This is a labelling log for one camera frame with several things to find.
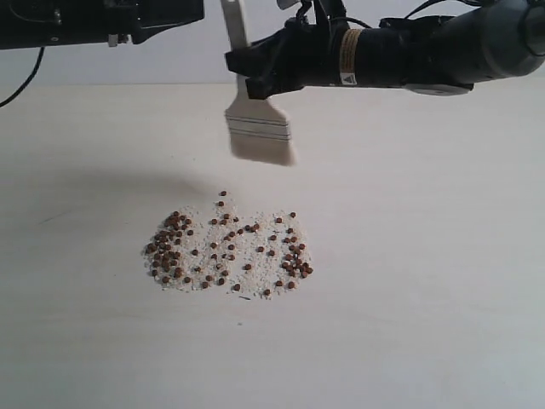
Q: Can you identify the white wooden paint brush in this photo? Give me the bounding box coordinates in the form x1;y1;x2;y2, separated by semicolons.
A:
221;1;296;166

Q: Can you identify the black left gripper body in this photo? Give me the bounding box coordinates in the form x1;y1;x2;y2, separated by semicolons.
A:
103;0;204;46

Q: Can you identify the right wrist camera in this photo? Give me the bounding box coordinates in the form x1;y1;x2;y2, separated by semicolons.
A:
276;0;346;26

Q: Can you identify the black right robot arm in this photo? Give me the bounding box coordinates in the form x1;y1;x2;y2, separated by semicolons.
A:
226;1;544;100

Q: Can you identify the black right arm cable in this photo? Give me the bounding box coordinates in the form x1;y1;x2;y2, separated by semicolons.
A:
378;0;486;31

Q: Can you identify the pile of rice and beans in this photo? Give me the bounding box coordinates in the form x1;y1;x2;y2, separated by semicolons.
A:
141;191;314;300

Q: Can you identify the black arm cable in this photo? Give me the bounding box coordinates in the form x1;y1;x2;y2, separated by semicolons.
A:
378;0;486;31
0;45;46;108

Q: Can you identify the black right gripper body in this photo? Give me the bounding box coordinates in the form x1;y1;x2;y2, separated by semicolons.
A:
274;19;345;92

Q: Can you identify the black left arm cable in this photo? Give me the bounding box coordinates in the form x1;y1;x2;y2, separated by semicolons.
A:
0;45;46;108

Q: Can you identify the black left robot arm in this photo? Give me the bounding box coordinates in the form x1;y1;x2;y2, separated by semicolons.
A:
1;0;204;49

